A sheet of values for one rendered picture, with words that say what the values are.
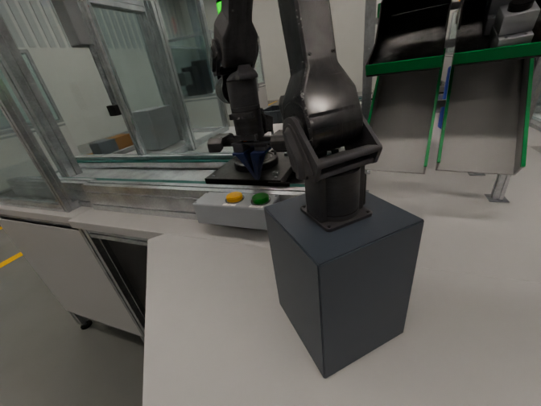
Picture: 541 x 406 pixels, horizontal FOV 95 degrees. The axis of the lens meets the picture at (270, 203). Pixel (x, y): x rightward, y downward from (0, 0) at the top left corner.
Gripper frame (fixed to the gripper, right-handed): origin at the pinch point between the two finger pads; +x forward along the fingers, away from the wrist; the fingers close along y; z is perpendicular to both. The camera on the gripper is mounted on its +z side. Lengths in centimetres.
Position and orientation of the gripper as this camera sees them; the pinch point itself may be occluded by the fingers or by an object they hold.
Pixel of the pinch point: (255, 164)
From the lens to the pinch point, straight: 55.1
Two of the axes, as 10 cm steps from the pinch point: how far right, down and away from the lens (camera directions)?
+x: 1.3, 8.8, 4.6
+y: -9.3, -0.5, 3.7
